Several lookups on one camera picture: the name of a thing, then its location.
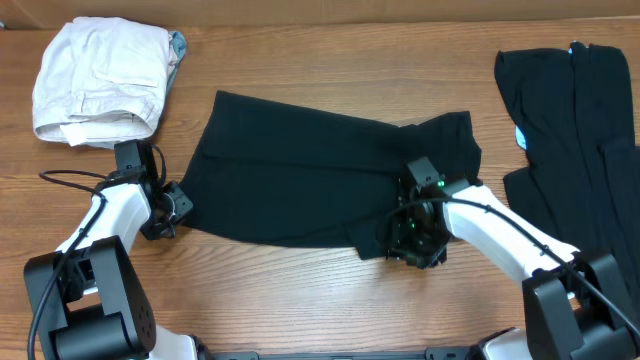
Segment black t-shirt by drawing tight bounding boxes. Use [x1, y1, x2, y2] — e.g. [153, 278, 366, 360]
[180, 92, 481, 260]

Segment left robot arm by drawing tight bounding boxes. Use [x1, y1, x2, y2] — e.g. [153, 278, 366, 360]
[24, 140, 210, 360]

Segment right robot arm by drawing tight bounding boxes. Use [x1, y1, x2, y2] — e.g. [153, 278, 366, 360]
[376, 157, 639, 360]

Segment black clothes pile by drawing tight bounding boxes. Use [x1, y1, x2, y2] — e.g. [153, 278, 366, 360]
[494, 42, 639, 302]

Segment light blue item under pile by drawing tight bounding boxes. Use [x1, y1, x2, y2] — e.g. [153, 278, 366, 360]
[515, 126, 527, 150]

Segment folded beige shorts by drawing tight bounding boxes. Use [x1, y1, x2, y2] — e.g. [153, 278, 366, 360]
[32, 17, 170, 148]

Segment folded light blue garment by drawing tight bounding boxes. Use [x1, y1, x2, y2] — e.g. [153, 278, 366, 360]
[166, 31, 188, 96]

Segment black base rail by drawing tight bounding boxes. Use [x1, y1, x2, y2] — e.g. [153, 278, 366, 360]
[200, 345, 485, 360]

